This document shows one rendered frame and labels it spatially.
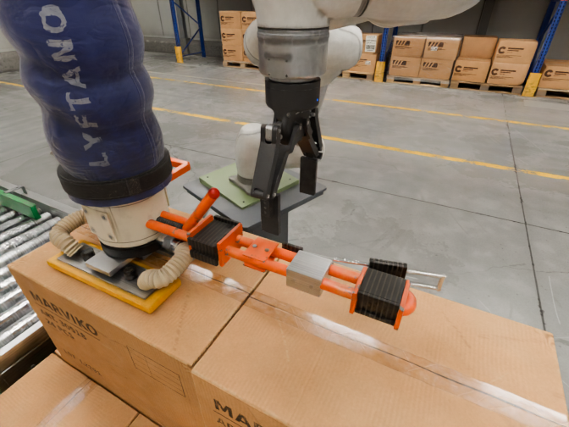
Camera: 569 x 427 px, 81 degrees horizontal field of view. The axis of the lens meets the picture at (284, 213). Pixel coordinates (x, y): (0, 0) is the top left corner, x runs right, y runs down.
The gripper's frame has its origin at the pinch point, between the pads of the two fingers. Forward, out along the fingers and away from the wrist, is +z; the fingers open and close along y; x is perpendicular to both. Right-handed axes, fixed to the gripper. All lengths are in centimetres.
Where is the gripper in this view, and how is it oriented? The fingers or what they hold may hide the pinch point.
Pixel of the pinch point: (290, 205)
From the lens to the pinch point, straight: 55.7
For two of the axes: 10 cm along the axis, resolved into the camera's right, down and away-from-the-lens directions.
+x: 8.9, 2.5, -3.9
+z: 0.0, 8.4, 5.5
